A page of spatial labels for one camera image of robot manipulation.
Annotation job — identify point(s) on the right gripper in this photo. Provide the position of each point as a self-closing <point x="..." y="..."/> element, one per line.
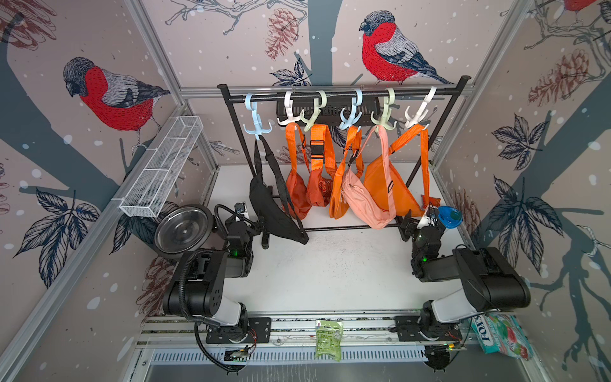
<point x="413" y="228"/>

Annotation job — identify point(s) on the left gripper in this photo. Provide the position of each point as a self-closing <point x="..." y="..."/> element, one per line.
<point x="255" y="228"/>

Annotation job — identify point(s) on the orange sling bag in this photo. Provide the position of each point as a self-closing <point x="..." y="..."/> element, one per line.
<point x="404" y="200"/>

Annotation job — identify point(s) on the black waist bag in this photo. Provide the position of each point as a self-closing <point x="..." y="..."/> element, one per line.
<point x="276" y="219"/>

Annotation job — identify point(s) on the rust orange backpack bag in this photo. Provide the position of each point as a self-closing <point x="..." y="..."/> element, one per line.
<point x="295" y="184"/>

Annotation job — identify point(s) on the pink waist bag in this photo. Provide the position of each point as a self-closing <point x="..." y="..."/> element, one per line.
<point x="359" y="197"/>

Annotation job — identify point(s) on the orange crossbody bag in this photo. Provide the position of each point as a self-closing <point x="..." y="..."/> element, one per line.
<point x="352" y="154"/>

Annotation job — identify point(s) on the dark orange bag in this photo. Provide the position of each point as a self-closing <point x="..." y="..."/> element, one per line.
<point x="323" y="166"/>

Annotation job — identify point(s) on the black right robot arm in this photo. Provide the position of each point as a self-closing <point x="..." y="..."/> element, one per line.
<point x="488" y="281"/>

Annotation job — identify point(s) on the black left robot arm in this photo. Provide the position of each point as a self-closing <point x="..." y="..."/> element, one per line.
<point x="210" y="246"/>

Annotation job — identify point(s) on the light blue hook left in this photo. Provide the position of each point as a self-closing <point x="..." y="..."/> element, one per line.
<point x="258" y="126"/>

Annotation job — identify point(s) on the light blue hook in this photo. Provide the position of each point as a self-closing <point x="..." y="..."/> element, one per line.
<point x="258" y="126"/>
<point x="352" y="110"/>

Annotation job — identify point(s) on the white hook right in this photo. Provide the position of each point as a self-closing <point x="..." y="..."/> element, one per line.
<point x="421" y="112"/>

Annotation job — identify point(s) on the white hook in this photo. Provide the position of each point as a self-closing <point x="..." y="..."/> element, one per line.
<point x="288" y="105"/>
<point x="421" y="112"/>

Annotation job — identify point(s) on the white hook left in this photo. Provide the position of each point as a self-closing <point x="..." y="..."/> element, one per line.
<point x="288" y="105"/>

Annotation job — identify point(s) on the light green hook right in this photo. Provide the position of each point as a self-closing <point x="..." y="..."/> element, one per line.
<point x="384" y="119"/>

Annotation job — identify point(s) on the light green hook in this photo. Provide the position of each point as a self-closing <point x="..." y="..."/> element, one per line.
<point x="318" y="104"/>
<point x="384" y="119"/>

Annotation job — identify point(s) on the light green hook left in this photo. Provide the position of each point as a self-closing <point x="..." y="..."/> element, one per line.
<point x="318" y="104"/>

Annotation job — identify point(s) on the light blue hook right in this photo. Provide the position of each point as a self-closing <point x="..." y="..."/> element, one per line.
<point x="352" y="110"/>

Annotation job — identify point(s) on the blue lid white bottle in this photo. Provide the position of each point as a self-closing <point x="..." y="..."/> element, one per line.
<point x="447" y="217"/>

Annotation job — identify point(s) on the green snack packet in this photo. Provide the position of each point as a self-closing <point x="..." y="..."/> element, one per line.
<point x="328" y="340"/>

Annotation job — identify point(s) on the black metal garment rack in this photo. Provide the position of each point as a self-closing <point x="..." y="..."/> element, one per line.
<point x="229" y="99"/>

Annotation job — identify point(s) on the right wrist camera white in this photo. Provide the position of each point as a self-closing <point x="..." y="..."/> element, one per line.
<point x="429" y="218"/>

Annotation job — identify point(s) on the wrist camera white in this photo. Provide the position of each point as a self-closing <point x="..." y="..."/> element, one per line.
<point x="241" y="208"/>
<point x="429" y="218"/>

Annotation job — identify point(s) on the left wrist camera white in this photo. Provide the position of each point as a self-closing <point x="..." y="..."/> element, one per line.
<point x="241" y="208"/>

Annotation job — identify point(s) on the white wire mesh basket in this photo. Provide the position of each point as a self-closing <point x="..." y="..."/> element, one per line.
<point x="153" y="185"/>

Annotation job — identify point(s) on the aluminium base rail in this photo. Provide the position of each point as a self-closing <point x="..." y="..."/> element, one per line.
<point x="385" y="336"/>

